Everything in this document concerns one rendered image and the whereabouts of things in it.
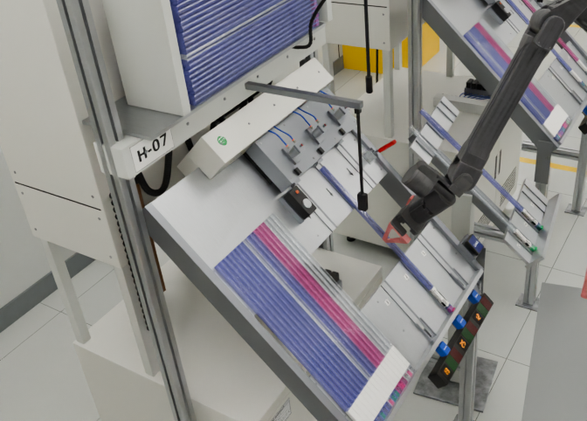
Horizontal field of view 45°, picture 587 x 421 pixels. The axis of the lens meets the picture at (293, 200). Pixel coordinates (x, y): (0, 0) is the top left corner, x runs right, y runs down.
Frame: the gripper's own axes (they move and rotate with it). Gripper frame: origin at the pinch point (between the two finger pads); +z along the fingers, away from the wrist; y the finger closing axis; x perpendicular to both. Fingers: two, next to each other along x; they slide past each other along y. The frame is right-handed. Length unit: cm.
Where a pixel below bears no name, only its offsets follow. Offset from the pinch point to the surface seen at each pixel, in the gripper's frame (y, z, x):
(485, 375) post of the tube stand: -49, 58, 74
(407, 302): 8.4, 5.8, 15.8
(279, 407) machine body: 37, 37, 15
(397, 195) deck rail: -19.7, 8.3, -3.7
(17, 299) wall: 6, 186, -68
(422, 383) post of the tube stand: -35, 71, 60
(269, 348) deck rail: 48.3, 6.4, -3.1
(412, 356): 19.3, 5.9, 24.7
